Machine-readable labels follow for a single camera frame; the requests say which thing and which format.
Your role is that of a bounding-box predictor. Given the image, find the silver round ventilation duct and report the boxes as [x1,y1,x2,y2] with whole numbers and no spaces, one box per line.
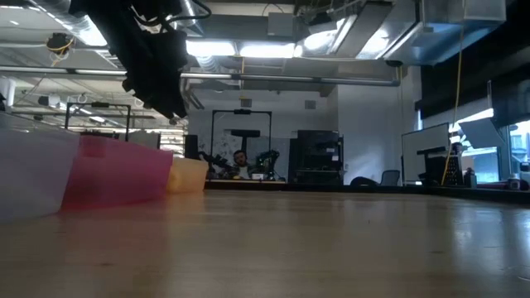
[32,0,128,70]

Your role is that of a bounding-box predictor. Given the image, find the clear plastic basket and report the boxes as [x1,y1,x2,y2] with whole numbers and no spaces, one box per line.
[0,111,80,224]

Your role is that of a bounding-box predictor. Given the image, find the black metal table frame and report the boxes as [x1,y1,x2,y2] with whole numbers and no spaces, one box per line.
[202,180,530,204]

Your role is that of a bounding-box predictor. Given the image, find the black metal frame station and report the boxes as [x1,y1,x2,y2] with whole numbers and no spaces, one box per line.
[210,108,273,181]

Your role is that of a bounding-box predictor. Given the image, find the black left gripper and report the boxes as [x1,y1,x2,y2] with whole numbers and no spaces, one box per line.
[122,28,190,120]

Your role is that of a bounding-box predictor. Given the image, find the black speaker box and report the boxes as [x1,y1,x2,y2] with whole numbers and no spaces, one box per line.
[184,134,199,161]

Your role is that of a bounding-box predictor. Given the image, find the orange plastic basket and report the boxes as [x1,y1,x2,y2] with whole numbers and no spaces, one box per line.
[166,156,210,195]

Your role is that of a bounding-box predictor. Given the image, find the pink plastic basket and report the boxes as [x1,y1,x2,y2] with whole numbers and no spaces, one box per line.
[60,134,174,210]

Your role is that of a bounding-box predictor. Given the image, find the person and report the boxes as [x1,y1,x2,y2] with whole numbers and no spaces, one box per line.
[229,149,254,180]

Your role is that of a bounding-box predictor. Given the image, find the grey ceiling pipe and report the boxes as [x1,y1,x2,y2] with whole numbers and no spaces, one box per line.
[0,65,402,88]

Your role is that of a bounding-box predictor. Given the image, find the dark bottle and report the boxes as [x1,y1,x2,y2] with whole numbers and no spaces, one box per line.
[463,167,478,190]

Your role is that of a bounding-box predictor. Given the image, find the silver rectangular ventilation duct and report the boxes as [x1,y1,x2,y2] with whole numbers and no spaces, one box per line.
[296,0,419,60]

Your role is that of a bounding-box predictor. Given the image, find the whiteboard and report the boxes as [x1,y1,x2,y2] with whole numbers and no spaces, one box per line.
[400,123,451,183]

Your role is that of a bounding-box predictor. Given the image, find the yellow black cable reel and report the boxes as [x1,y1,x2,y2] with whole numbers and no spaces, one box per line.
[45,31,75,57]

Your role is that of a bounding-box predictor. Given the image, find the blue office chair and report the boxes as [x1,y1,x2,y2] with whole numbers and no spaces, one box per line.
[379,169,402,187]

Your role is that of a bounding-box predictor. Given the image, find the ceiling light panel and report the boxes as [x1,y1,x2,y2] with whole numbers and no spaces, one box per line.
[238,41,297,59]
[185,40,237,58]

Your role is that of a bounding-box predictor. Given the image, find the black cabinet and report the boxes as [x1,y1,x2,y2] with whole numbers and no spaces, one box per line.
[288,129,345,184]

